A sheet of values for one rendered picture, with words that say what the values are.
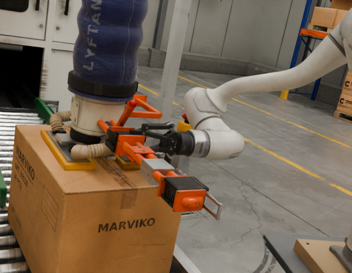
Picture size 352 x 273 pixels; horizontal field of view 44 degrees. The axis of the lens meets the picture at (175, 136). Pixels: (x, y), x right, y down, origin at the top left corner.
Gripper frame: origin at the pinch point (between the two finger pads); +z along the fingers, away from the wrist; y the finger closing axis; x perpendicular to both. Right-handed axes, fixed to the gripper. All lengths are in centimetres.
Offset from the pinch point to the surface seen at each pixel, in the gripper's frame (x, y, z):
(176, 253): 10, 48, -33
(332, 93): 595, 75, -791
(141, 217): -4.3, 22.9, -6.9
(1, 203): 63, 51, 22
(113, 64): 15.9, -19.6, 1.6
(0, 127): 174, 54, 8
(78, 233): -5.5, 26.0, 12.5
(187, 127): 45, 8, -48
